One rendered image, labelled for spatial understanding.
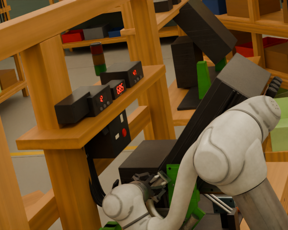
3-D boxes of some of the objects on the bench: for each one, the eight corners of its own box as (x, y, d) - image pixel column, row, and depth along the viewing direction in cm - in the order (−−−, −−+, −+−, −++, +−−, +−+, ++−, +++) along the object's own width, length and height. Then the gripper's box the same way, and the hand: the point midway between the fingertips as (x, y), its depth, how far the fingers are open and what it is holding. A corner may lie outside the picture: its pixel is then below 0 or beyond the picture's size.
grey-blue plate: (238, 226, 243) (234, 196, 238) (237, 228, 241) (233, 198, 237) (216, 225, 246) (212, 196, 242) (215, 227, 245) (211, 198, 240)
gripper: (160, 201, 198) (182, 187, 220) (129, 169, 202) (154, 158, 223) (146, 216, 201) (170, 200, 222) (116, 184, 204) (142, 171, 226)
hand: (158, 181), depth 220 cm, fingers closed on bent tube, 3 cm apart
